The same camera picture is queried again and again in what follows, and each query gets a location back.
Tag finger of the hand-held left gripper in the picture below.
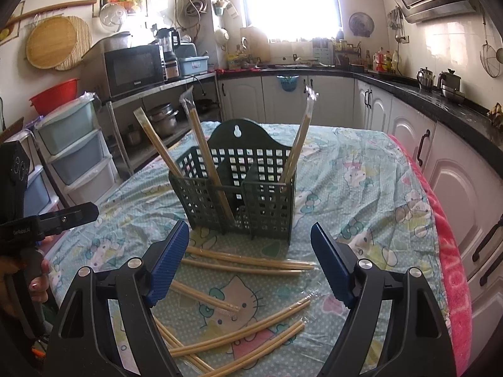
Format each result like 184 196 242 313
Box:
37 202 100 232

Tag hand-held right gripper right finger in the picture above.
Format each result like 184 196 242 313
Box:
310 222 458 377

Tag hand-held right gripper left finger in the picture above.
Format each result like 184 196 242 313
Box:
46 220 190 377

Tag pile of chopsticks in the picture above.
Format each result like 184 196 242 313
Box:
151 243 317 377

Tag green plastic utensil holder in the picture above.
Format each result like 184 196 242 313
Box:
169 118 296 244

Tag bamboo chopstick pair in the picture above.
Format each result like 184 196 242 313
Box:
133 107 189 189
279 85 320 189
179 86 238 228

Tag person's left hand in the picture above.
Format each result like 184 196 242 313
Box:
0 253 52 319

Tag blue and white drawer unit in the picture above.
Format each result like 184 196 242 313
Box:
16 126 61 224

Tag pale blue drawer unit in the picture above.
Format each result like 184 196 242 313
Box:
35 94 120 197

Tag red plastic basin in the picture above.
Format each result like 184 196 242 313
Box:
29 79 80 115

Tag pink blanket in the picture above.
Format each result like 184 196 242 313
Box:
387 134 474 377

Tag steel cooking pot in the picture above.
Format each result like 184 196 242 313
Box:
147 103 179 138

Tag round bamboo tray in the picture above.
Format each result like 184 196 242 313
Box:
25 16 77 69

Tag round woven bamboo mat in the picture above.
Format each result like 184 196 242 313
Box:
55 16 93 72

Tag white base cabinets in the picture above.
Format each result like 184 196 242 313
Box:
216 73 503 331

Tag black microwave oven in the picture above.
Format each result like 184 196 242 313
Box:
103 44 166 98

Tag metal rack table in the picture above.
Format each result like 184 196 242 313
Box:
96 71 223 183

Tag stainless steel container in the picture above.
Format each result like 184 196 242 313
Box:
92 31 132 53

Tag long wooden rod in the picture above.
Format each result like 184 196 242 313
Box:
0 0 97 34

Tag round clear plastic cover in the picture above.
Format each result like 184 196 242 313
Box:
98 2 128 34

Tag blue hanging bin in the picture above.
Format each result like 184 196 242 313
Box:
277 74 299 93

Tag black blender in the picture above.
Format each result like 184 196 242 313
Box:
155 27 182 80

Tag blue dish basket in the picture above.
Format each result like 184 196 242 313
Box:
177 56 210 77

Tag black kitchen countertop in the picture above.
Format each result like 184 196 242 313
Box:
216 63 503 158

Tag steel kettle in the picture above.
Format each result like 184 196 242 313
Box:
417 67 436 89

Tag black spice rack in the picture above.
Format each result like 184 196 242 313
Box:
334 39 362 67

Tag pale blue storage box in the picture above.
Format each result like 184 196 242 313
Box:
312 38 334 65

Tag steel pot with black lid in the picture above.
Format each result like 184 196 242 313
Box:
437 69 466 101

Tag wooden cutting board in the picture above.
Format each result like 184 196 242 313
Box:
240 27 272 63

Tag kitchen window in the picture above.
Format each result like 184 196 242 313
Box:
238 0 342 42

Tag yellow fruit wall picture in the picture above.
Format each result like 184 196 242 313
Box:
0 2 24 46

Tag coiled hose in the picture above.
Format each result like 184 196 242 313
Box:
185 0 207 18

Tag dark round wall fan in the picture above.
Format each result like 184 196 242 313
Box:
348 12 375 36

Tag white wall caddy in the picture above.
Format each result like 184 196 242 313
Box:
212 0 238 18

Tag wire skimmer strainer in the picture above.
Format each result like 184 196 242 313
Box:
480 8 501 78

